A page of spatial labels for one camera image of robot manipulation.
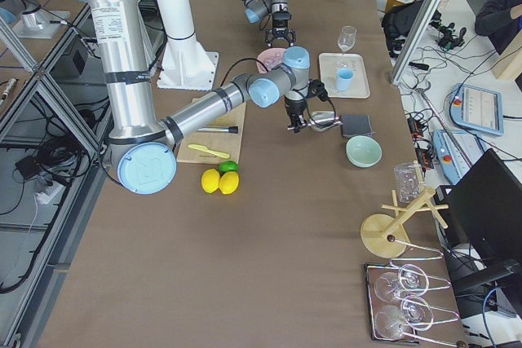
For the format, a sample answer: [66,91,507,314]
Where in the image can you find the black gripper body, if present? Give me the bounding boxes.
[265,11,295,46]
[284,97,307,124]

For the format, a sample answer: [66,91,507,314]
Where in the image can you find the pink bowl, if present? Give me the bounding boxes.
[257,47,286,73]

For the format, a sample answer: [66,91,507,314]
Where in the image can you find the steel ice scoop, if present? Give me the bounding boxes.
[308,111,342,132]

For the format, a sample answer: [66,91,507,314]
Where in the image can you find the light blue cup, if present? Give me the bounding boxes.
[334,68,354,91]

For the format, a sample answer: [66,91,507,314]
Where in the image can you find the wooden cup tree stand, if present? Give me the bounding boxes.
[361,168,448,259]

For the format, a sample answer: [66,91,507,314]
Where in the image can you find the cream serving tray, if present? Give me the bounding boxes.
[319,53,370,99]

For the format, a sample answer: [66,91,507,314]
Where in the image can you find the grey folded cloth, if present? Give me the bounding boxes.
[340,114,374,139]

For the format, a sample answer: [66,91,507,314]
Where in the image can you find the clear wine glass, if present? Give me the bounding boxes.
[336,25,357,68]

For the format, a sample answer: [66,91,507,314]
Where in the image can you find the steel muddler black tip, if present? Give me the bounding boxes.
[197,126,239,134]

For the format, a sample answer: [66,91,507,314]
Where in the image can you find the green bowl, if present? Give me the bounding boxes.
[346,135,383,168]

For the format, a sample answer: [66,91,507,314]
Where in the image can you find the green lime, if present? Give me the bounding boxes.
[219,161,239,174]

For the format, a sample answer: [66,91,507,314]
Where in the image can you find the yellow plastic knife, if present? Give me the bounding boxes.
[188,143,230,159]

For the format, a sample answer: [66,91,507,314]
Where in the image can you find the yellow lemon lower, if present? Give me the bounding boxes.
[219,171,240,195]

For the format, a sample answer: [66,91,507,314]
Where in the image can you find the yellow lemon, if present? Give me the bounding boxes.
[219,171,240,195]
[201,169,221,194]

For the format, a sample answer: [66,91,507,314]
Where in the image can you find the yellow lemon upper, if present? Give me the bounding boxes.
[201,169,221,194]

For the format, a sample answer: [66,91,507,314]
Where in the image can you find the glass mug on stand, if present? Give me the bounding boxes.
[394,161,422,203]

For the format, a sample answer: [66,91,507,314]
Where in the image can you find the teach pendant tablet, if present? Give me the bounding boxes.
[449,84,504,136]

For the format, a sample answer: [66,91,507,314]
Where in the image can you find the black monitor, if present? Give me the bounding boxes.
[445,149,521,284]

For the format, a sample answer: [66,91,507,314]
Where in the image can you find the seated person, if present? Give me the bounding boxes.
[474,0,521,54]

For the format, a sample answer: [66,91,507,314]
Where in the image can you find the black tray with glasses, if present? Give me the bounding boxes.
[364,263,466,347]

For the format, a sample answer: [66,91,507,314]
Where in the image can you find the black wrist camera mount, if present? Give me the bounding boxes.
[307,79,330,102]

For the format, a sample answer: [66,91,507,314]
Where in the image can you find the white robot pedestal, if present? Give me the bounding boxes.
[157,0,219,90]

